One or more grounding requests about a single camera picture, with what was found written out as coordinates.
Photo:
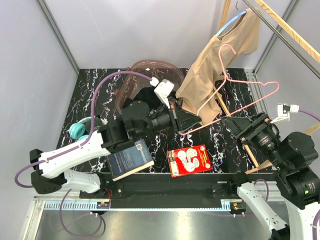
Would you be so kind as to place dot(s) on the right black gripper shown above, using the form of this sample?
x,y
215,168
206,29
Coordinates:
x,y
237,124

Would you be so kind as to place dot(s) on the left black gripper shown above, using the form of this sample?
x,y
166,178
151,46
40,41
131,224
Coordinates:
x,y
180,119

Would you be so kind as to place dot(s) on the beige t shirt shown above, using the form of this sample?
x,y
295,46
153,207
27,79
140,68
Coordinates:
x,y
198,85

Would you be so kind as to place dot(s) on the black t shirt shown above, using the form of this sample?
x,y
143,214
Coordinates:
x,y
146,95

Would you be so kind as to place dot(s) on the blue hanger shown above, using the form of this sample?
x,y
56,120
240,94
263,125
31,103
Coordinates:
x,y
224,24

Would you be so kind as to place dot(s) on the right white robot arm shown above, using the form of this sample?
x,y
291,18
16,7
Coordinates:
x,y
297,183

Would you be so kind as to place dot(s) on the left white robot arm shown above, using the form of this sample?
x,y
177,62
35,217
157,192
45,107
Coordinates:
x,y
53,169

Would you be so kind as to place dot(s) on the red printed package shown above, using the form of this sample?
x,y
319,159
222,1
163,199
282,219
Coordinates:
x,y
188,160

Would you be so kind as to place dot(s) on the dark blue book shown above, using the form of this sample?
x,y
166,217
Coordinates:
x,y
129,161

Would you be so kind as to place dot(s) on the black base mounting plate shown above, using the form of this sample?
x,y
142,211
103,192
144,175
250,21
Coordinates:
x,y
161,191

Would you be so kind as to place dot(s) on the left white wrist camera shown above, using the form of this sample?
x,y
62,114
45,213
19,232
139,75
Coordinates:
x,y
163,90

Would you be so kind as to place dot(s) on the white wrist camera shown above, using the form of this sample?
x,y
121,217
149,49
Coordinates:
x,y
283,112
163,90

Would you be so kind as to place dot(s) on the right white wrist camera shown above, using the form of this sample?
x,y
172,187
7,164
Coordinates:
x,y
283,112

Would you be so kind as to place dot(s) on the metal hanging rail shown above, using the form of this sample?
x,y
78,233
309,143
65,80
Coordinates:
x,y
283,25

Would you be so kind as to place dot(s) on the wooden clothes rack frame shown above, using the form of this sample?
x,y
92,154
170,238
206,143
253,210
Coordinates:
x,y
287,13

